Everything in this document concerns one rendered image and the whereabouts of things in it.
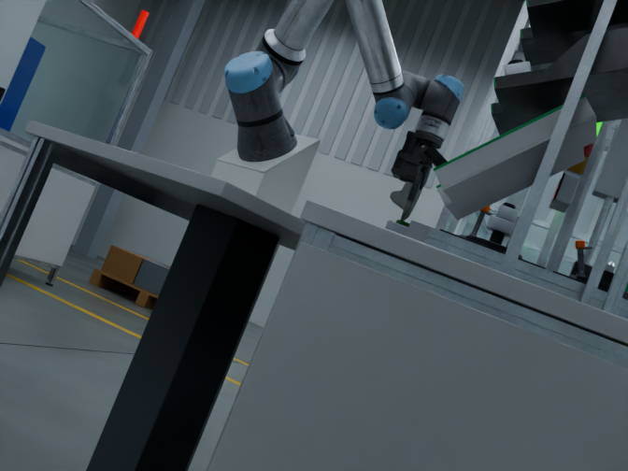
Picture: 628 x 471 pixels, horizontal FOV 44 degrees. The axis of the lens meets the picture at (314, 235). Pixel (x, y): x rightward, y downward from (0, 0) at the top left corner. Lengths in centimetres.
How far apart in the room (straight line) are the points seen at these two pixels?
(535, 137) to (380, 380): 53
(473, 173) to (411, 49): 952
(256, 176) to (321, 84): 917
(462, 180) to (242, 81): 68
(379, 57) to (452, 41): 907
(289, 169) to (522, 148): 70
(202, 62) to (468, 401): 1095
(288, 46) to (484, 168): 74
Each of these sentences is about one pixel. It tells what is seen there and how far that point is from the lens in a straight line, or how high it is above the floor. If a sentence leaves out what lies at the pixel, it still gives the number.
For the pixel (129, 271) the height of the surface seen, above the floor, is 24.
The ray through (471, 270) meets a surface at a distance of 108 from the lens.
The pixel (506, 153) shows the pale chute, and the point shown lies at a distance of 137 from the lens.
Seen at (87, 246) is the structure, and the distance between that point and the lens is 1070.
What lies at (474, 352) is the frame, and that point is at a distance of 108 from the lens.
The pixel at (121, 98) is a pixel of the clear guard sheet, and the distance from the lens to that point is 626.
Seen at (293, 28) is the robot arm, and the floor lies 130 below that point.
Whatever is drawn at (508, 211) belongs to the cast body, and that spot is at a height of 107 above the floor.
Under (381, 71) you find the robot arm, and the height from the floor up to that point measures 125.
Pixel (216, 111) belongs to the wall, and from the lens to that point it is 1144.
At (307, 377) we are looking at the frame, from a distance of 110.
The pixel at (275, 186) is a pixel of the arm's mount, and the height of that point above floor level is 94.
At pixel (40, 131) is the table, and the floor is 84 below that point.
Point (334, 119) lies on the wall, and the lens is 1075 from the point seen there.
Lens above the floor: 74
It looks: 4 degrees up
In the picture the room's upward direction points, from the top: 22 degrees clockwise
